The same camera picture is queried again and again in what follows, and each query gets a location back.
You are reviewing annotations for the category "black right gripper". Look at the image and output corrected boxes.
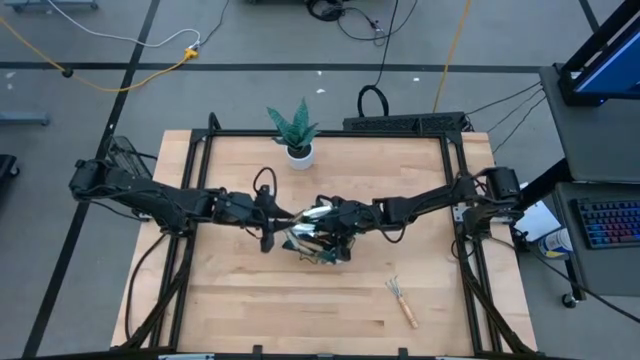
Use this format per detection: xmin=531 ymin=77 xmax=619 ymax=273
xmin=312 ymin=194 xmax=387 ymax=265

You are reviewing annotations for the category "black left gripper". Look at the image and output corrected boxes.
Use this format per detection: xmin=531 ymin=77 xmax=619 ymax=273
xmin=233 ymin=183 xmax=297 ymax=255

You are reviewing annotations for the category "cream gardening bag green trim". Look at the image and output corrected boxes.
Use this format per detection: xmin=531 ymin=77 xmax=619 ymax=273
xmin=278 ymin=197 xmax=355 ymax=266

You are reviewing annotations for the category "hand rake with wooden handle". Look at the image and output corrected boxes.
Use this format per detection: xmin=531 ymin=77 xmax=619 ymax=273
xmin=384 ymin=275 xmax=420 ymax=330

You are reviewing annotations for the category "green plant in white pot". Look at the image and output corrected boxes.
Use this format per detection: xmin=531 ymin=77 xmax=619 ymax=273
xmin=266 ymin=97 xmax=321 ymax=171

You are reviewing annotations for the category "black perforated power unit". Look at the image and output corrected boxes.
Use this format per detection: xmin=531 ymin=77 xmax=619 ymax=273
xmin=342 ymin=112 xmax=469 ymax=135

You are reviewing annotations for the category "black mesh box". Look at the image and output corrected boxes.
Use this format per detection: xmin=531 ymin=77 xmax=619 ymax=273
xmin=106 ymin=135 xmax=154 ymax=179

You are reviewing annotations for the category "white paper sheet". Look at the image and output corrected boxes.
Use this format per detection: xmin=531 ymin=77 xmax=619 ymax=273
xmin=514 ymin=182 xmax=562 ymax=244

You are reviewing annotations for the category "white blue yellow canister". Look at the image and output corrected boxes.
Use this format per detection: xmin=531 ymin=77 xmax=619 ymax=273
xmin=537 ymin=227 xmax=575 ymax=260

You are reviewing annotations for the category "gray desk with keyboard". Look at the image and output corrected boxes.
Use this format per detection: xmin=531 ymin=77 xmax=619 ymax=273
xmin=552 ymin=182 xmax=640 ymax=297

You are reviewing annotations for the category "backlit black keyboard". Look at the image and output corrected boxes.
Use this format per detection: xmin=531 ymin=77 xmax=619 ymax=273
xmin=571 ymin=197 xmax=640 ymax=250

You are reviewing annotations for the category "gray desk with monitor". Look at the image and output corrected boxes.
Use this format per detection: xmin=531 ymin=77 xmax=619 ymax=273
xmin=538 ymin=64 xmax=640 ymax=184

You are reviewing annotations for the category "gray floor bar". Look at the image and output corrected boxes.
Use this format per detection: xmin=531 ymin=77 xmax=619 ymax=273
xmin=0 ymin=110 xmax=51 ymax=127

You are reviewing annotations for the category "black chair base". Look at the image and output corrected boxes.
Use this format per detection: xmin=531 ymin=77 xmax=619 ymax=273
xmin=0 ymin=153 xmax=21 ymax=182

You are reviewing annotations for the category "black monitor on stand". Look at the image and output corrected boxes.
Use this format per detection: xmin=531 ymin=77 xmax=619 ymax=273
xmin=556 ymin=0 xmax=640 ymax=107

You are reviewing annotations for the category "black left wrist camera cable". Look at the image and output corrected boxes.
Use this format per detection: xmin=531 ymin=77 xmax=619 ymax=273
xmin=252 ymin=166 xmax=279 ymax=201

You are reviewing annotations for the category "black aluminium table frame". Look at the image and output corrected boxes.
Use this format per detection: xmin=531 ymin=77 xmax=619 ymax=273
xmin=119 ymin=112 xmax=539 ymax=360

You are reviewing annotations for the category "black coiled cable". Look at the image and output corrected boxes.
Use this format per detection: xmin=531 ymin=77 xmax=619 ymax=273
xmin=356 ymin=0 xmax=401 ymax=119

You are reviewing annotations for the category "black cable on table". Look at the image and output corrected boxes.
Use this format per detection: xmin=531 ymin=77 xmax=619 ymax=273
xmin=123 ymin=232 xmax=169 ymax=342

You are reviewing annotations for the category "thin black cable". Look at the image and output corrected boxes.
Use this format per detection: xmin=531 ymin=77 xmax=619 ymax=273
xmin=462 ymin=81 xmax=544 ymax=119
xmin=491 ymin=96 xmax=547 ymax=155
xmin=485 ymin=88 xmax=545 ymax=135

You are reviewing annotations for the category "yellow floor cable with plug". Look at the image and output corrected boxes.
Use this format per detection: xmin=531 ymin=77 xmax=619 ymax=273
xmin=0 ymin=17 xmax=200 ymax=94

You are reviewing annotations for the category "hanging yellow cable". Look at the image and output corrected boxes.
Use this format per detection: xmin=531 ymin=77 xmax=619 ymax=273
xmin=432 ymin=0 xmax=474 ymax=114

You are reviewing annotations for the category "black cable bundle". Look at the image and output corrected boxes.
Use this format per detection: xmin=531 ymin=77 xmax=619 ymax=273
xmin=304 ymin=0 xmax=389 ymax=47

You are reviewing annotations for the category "thick black floor cable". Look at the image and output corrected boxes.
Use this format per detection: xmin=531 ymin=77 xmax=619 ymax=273
xmin=512 ymin=234 xmax=640 ymax=325

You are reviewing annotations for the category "white floor cable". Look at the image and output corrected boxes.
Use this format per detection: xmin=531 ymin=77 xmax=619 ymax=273
xmin=46 ymin=0 xmax=202 ymax=50

